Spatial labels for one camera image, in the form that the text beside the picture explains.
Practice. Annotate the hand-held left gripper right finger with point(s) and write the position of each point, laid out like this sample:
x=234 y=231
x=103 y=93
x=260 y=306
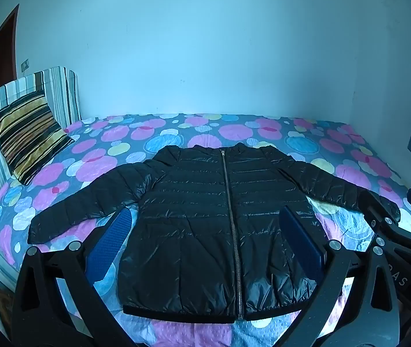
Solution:
x=301 y=242

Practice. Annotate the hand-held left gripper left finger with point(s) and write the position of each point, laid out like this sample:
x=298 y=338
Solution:
x=109 y=245

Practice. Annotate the black puffer jacket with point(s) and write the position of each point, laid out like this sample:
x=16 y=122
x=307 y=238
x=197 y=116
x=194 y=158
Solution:
x=191 y=206

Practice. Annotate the bed with polka dot sheet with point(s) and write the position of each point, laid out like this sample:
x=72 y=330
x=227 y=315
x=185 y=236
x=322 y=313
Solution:
x=227 y=130

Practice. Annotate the yellow black striped pillow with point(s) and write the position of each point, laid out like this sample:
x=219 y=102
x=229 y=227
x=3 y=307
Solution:
x=28 y=133

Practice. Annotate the striped padded headboard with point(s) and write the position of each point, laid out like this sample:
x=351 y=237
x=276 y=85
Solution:
x=60 y=90

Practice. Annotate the brown wooden door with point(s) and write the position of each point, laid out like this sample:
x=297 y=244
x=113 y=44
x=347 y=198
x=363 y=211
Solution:
x=4 y=50

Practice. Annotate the wall switch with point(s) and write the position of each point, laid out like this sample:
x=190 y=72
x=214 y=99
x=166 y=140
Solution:
x=25 y=65

